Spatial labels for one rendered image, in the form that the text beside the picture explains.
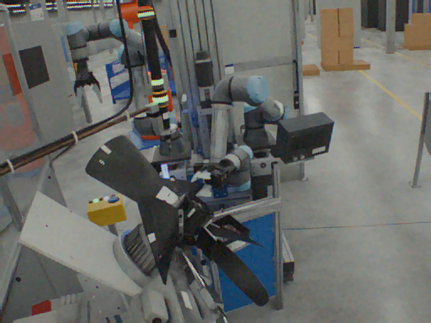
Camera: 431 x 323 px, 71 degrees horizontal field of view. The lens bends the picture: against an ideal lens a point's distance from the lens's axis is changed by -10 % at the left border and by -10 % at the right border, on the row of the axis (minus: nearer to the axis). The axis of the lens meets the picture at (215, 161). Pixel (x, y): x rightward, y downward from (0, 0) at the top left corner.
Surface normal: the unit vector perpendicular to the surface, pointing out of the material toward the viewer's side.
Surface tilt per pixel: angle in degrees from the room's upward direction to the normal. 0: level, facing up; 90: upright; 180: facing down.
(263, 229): 90
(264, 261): 90
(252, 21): 90
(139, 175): 50
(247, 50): 89
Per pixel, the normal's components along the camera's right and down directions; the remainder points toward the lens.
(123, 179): 0.57, -0.38
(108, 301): 0.30, 0.37
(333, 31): -0.14, 0.44
